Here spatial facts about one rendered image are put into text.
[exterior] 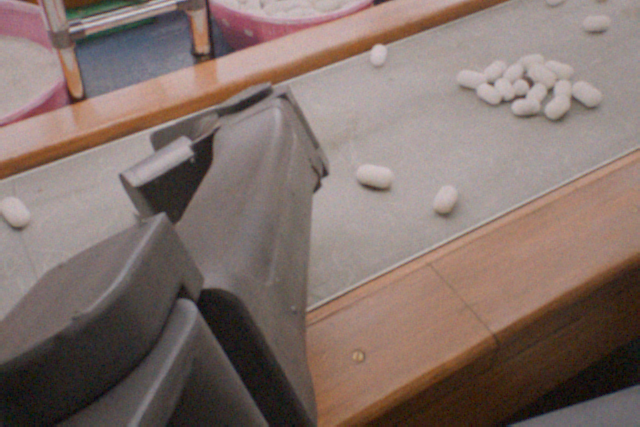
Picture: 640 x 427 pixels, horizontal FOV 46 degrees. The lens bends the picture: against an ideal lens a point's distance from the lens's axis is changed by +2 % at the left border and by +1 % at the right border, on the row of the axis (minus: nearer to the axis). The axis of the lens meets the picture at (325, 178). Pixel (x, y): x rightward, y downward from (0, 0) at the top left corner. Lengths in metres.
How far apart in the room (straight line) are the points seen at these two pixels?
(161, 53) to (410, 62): 0.35
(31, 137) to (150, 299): 0.66
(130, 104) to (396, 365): 0.42
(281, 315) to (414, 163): 0.57
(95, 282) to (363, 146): 0.65
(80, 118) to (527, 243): 0.48
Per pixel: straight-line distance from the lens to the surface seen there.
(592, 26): 1.04
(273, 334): 0.23
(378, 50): 0.93
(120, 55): 1.09
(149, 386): 0.16
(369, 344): 0.62
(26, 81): 0.97
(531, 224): 0.73
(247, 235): 0.27
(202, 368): 0.17
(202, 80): 0.87
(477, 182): 0.79
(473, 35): 1.01
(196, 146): 0.57
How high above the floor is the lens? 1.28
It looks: 44 degrees down
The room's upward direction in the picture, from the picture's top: 1 degrees clockwise
